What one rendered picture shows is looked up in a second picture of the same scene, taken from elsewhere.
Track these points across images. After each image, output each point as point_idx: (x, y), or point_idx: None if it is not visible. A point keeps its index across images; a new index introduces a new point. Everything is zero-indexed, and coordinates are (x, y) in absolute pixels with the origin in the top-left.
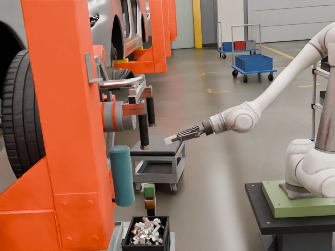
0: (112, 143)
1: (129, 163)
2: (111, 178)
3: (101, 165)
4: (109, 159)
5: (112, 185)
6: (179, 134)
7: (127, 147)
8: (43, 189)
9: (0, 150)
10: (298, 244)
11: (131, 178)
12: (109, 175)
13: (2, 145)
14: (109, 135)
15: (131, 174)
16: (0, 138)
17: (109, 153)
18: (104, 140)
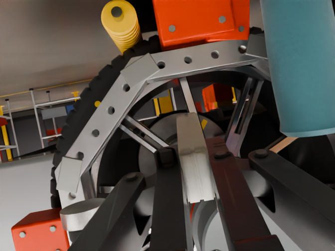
0: (118, 119)
1: (334, 77)
2: (194, 23)
3: None
4: (158, 77)
5: (195, 1)
6: (188, 207)
7: (326, 134)
8: None
9: (170, 117)
10: None
11: (319, 18)
12: (203, 37)
13: (161, 124)
14: (104, 143)
15: (325, 34)
16: (165, 135)
17: (138, 91)
18: (114, 129)
